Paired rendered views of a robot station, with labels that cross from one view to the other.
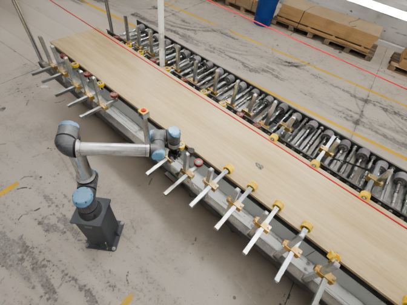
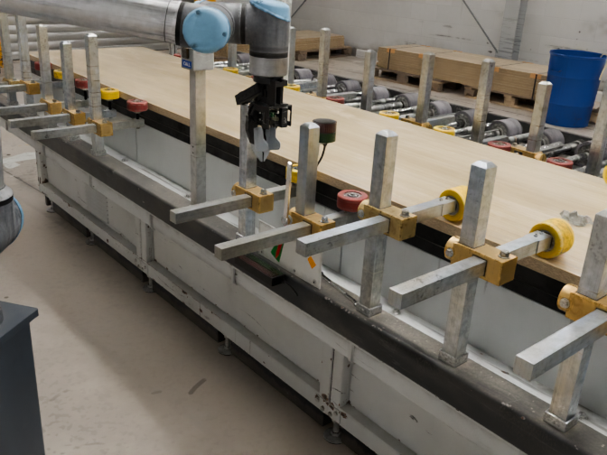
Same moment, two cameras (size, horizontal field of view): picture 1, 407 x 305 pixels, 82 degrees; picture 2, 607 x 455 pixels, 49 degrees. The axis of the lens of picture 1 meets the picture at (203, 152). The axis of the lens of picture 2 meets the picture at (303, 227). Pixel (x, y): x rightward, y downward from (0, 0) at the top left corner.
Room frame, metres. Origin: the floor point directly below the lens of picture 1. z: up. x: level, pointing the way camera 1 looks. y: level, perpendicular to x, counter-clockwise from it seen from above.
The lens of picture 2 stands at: (-0.36, -0.31, 1.48)
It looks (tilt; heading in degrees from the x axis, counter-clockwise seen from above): 22 degrees down; 16
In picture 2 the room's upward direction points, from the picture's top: 3 degrees clockwise
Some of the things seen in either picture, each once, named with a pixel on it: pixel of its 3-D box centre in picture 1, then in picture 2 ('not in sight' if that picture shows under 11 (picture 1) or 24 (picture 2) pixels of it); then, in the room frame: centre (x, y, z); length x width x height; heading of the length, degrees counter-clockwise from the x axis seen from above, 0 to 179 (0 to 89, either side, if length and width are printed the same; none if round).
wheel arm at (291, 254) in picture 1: (292, 250); not in sight; (0.59, -0.74, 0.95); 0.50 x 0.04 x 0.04; 147
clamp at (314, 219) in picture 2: (187, 172); (311, 224); (1.15, 0.11, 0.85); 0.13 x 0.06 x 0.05; 57
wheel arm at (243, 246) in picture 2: (183, 178); (293, 233); (1.08, 0.13, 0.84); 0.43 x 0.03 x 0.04; 147
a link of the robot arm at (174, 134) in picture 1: (174, 135); (268, 27); (1.13, 0.23, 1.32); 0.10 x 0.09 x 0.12; 107
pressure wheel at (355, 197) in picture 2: (198, 164); (350, 213); (1.25, 0.03, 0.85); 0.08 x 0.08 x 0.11
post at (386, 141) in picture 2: (207, 184); (377, 234); (1.03, -0.08, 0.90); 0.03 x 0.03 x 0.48; 57
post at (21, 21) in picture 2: (59, 65); (25, 68); (2.24, 1.81, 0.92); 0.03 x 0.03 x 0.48; 57
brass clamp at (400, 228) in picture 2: (210, 183); (386, 218); (1.01, -0.10, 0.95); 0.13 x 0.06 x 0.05; 57
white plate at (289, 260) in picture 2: (180, 176); (287, 253); (1.16, 0.17, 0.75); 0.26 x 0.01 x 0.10; 57
